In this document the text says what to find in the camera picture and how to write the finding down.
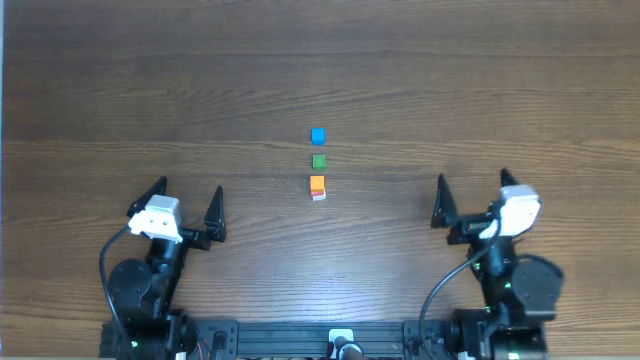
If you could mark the mounting rail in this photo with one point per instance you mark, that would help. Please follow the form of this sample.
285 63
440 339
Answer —
285 340

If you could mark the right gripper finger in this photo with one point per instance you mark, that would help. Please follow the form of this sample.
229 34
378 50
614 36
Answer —
507 179
443 207

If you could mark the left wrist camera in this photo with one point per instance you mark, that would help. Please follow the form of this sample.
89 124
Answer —
157 220

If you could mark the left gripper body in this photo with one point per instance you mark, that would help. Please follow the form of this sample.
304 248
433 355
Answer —
196 239

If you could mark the orange cube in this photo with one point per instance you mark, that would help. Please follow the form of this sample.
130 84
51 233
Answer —
317 182

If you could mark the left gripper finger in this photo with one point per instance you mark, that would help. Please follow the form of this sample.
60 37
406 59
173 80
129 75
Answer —
216 220
152 190

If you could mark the blue cube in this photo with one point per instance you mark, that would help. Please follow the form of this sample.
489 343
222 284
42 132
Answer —
318 136

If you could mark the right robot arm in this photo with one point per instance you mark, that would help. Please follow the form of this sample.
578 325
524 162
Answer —
535 285

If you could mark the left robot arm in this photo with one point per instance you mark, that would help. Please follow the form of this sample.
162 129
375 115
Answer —
130 287

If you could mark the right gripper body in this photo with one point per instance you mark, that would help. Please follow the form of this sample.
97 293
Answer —
467 229

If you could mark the green cube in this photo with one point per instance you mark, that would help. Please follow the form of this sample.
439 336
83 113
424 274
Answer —
319 161

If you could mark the white cube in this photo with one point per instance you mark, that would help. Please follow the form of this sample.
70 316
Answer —
320 198

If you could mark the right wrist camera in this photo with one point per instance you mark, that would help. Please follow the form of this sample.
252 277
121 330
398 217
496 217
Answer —
517 210

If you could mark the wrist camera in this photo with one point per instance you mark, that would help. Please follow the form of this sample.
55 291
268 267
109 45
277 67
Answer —
157 220
517 210

